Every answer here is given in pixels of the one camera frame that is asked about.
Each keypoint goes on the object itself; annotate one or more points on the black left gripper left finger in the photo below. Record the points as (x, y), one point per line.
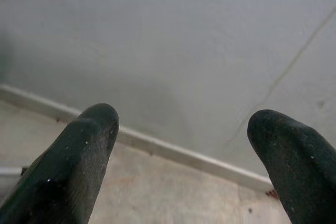
(68, 166)

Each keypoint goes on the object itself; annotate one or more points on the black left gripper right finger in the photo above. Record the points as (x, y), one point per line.
(296, 161)

